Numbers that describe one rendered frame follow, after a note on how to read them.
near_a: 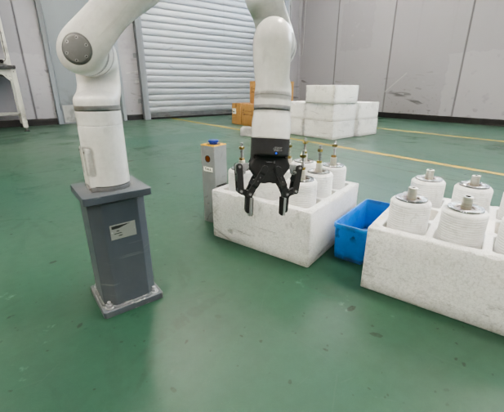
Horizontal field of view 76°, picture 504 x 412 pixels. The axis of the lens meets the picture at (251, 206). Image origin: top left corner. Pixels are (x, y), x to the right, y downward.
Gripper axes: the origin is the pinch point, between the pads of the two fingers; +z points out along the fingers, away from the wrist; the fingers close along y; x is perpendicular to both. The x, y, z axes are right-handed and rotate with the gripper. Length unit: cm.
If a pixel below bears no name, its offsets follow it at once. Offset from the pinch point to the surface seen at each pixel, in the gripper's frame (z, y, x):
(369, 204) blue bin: 9, 56, 42
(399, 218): 4.1, 36.8, 4.6
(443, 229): 5.0, 43.7, -2.5
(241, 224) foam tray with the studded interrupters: 15.0, 5.8, 42.1
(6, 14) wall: -154, -208, 469
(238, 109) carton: -52, 92, 421
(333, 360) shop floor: 29.1, 12.5, -10.8
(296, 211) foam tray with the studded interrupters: 6.5, 17.9, 24.5
